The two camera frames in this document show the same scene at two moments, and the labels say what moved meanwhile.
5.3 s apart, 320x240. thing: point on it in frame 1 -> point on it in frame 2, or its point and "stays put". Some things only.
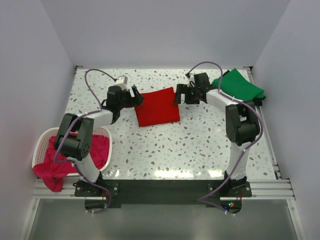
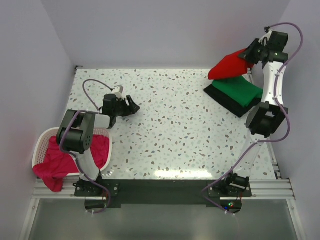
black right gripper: [183, 89] -> [247, 53]
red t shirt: [157, 107] -> [231, 65]
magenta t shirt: [52, 173] stays put
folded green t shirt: [235, 84] stays put
